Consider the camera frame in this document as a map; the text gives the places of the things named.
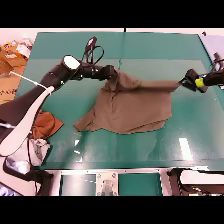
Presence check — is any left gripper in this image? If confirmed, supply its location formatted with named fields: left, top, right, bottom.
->
left=99, top=64, right=119, bottom=81

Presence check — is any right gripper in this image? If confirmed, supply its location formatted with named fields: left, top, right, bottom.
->
left=181, top=68, right=202, bottom=93

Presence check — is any olive brown shirt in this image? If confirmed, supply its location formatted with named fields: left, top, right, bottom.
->
left=73, top=69, right=183, bottom=135

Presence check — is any orange garment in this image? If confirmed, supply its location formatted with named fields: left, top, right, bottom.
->
left=31, top=110, right=65, bottom=141

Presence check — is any brown cardboard box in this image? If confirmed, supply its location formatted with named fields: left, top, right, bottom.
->
left=0, top=37, right=35, bottom=105

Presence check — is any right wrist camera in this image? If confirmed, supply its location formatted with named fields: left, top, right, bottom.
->
left=210, top=52, right=224, bottom=73

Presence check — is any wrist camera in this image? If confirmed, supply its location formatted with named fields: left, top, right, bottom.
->
left=83, top=35, right=105, bottom=66
left=210, top=52, right=224, bottom=73

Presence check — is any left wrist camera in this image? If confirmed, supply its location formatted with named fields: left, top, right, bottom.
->
left=83, top=35, right=105, bottom=66

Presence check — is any silver frame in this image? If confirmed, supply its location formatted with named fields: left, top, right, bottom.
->
left=42, top=165, right=224, bottom=197

